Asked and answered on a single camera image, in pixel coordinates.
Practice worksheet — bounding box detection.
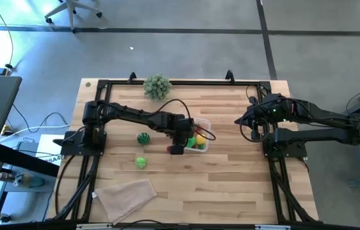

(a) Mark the striped toy watermelon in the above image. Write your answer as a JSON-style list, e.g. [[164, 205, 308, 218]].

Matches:
[[136, 132, 151, 146]]

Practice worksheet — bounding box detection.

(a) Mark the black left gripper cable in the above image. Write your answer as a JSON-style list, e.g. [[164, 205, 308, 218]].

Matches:
[[162, 98, 216, 141]]

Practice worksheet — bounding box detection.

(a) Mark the white bracket strip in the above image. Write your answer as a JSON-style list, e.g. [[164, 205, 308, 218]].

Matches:
[[76, 223, 113, 230], [255, 224, 292, 230]]

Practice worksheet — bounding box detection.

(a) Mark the black aluminium table frame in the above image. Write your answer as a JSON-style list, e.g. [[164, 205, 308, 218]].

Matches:
[[47, 78, 320, 224]]

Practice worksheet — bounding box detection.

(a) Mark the white office chair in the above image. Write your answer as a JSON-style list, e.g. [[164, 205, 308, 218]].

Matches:
[[44, 0, 103, 35]]

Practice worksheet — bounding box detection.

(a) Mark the light green toy cabbage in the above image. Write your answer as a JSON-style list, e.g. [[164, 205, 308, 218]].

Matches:
[[134, 156, 148, 169]]

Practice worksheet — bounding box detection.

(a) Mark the potted green succulent plant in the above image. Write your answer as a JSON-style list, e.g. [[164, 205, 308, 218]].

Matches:
[[143, 73, 173, 101]]

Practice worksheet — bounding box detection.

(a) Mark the beige cloth towel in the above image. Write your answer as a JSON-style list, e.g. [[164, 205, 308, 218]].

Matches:
[[93, 178, 158, 225]]

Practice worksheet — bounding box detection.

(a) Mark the white floor cable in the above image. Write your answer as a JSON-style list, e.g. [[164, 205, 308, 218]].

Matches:
[[0, 124, 69, 144]]

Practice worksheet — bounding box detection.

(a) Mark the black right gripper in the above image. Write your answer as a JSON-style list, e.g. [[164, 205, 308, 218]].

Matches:
[[234, 95, 270, 144]]

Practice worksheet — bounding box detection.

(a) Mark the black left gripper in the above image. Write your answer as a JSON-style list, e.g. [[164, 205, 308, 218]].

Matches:
[[166, 114, 201, 156]]

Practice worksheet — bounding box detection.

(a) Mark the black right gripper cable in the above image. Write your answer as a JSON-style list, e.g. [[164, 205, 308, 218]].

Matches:
[[240, 117, 272, 144]]

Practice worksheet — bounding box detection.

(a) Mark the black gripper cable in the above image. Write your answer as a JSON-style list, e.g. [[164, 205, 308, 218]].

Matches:
[[240, 117, 272, 144], [162, 98, 216, 141]]

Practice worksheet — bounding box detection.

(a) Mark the white paper sheet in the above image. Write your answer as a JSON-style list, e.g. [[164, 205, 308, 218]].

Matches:
[[35, 134, 66, 167]]

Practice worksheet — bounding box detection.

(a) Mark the yellow floor cable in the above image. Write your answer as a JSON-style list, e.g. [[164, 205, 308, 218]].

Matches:
[[0, 0, 15, 70]]

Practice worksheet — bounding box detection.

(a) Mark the yellow toy fruit green stem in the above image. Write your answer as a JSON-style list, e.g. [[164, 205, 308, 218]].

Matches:
[[196, 134, 207, 150]]

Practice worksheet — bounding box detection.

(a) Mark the clear plastic tupperware container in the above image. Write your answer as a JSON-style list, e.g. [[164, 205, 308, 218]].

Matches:
[[184, 117, 213, 153]]

